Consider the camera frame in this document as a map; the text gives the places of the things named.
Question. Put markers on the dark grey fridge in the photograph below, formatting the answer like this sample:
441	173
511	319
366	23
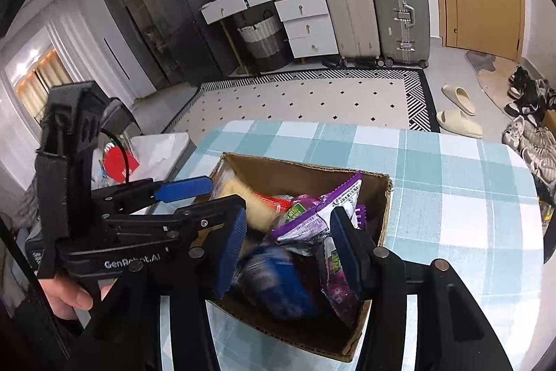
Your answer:
186	14

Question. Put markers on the white wardrobe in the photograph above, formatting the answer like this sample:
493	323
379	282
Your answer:
97	27

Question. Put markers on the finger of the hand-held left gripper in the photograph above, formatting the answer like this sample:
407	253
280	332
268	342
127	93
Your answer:
182	188
208	211

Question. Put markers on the blue snack packet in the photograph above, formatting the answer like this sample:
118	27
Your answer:
278	284

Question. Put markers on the person's left hand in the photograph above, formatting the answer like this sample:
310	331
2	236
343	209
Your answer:
65	298

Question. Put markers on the beige lit curtain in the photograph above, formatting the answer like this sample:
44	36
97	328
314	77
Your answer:
39	80

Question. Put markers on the red gift box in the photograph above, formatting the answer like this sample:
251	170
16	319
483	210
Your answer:
119	164

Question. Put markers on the black white patterned rug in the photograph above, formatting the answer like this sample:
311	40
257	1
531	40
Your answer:
304	101

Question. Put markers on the silver suitcase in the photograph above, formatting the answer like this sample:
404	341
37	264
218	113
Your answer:
399	14

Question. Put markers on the dark glass cabinet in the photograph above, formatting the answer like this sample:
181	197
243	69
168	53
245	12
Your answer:
126	27

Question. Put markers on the beige suitcase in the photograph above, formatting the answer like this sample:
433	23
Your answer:
349	14

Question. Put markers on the red black-label snack packet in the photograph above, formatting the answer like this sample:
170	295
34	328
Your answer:
276	202

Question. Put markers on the beige slipper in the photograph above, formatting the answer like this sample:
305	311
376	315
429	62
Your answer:
460	124
460	99

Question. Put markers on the purple snack packet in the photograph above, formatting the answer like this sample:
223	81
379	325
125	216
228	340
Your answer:
343	288
312	214

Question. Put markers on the woven laundry basket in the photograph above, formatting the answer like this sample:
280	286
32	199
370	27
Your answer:
263	43

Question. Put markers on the pile of scattered shoes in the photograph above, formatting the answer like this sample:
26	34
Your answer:
530	136

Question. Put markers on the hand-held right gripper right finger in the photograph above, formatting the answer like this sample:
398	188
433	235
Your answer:
347	251

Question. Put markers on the white drawer desk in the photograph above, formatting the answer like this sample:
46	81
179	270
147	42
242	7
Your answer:
304	14

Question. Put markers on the white side table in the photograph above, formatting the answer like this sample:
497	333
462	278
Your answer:
160	158

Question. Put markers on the beige grey door mat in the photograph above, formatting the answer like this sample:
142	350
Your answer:
495	80

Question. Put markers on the cream biscuit packet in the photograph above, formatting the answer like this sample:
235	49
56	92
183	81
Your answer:
256	201

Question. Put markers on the brown cardboard box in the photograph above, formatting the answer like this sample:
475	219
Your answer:
260	332

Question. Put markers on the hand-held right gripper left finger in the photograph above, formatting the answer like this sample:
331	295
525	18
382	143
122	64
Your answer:
230	253

